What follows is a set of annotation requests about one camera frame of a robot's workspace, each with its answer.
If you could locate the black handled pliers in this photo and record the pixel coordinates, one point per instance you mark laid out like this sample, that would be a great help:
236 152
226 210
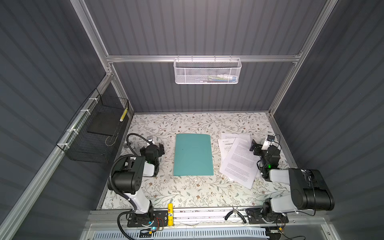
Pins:
235 212

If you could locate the white slotted cable duct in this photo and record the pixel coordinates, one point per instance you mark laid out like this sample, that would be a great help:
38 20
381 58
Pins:
201 233

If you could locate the pens in white basket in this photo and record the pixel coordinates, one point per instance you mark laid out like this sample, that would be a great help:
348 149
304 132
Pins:
220 79

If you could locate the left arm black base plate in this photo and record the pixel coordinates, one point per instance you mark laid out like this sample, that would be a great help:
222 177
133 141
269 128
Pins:
158 219

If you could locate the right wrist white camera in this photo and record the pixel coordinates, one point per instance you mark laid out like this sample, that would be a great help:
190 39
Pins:
269 141

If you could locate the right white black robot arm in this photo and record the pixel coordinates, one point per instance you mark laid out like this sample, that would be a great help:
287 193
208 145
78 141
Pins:
309 192

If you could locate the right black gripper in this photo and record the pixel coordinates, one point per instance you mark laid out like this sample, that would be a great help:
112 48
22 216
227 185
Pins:
258 148

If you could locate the yellow marker in black basket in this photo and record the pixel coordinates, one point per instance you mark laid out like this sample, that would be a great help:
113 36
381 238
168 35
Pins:
123 115

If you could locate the printed English text sheet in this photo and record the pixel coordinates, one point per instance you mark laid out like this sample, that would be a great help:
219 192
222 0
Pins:
240 164

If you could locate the black wire mesh basket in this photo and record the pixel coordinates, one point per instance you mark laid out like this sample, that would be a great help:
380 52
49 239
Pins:
97 131

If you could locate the teal paper folder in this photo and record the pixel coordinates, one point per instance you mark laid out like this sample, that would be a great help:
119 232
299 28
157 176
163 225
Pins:
193 155

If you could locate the yellow glue stick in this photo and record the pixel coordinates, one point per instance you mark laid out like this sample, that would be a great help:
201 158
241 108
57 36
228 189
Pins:
170 215

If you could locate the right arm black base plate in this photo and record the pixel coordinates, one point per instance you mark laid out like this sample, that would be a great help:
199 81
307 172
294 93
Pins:
261 216

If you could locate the white wire mesh basket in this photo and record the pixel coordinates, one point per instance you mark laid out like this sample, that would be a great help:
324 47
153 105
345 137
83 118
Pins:
191 71

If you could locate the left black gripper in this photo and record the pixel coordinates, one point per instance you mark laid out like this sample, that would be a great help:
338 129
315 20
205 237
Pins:
157 149

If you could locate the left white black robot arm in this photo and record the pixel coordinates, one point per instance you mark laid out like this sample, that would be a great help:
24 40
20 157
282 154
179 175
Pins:
127 173

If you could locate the printed sheet with Chinese heading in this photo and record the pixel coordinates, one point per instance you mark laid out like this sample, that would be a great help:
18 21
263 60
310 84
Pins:
225 146

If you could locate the aluminium frame rails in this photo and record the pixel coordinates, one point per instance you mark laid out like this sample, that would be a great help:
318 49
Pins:
57 56

